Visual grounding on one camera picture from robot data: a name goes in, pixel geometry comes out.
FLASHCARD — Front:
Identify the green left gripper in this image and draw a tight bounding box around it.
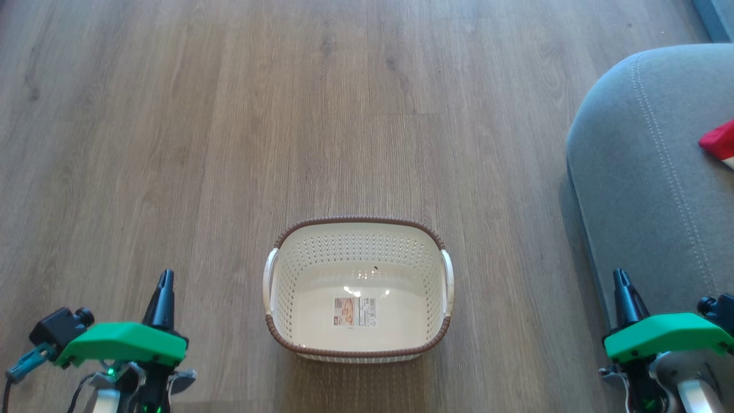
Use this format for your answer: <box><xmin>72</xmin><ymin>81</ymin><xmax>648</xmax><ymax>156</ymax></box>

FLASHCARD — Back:
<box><xmin>56</xmin><ymin>270</ymin><xmax>196</xmax><ymax>413</ymax></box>

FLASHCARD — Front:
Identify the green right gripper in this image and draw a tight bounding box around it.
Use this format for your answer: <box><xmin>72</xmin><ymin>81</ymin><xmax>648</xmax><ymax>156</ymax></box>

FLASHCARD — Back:
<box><xmin>602</xmin><ymin>270</ymin><xmax>734</xmax><ymax>413</ymax></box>

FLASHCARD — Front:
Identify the red white cloth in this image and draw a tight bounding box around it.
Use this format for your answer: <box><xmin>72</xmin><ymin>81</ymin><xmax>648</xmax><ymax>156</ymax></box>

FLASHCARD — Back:
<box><xmin>698</xmin><ymin>119</ymin><xmax>734</xmax><ymax>170</ymax></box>

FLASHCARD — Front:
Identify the grey fabric sofa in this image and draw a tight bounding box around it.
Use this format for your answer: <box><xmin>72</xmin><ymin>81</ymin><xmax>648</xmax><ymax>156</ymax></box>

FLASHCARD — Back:
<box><xmin>566</xmin><ymin>44</ymin><xmax>734</xmax><ymax>322</ymax></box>

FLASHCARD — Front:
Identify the paper label sticker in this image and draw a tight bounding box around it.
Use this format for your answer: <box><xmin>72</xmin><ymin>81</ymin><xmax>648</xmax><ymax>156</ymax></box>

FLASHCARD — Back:
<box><xmin>334</xmin><ymin>297</ymin><xmax>378</xmax><ymax>328</ymax></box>

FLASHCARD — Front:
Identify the cream perforated laundry basket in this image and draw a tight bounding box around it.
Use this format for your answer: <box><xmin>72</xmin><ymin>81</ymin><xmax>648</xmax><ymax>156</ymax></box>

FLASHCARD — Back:
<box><xmin>263</xmin><ymin>216</ymin><xmax>455</xmax><ymax>364</ymax></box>

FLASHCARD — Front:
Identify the teal cable connector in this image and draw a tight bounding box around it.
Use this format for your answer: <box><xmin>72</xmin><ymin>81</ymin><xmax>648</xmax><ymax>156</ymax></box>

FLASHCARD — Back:
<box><xmin>7</xmin><ymin>342</ymin><xmax>59</xmax><ymax>383</ymax></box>

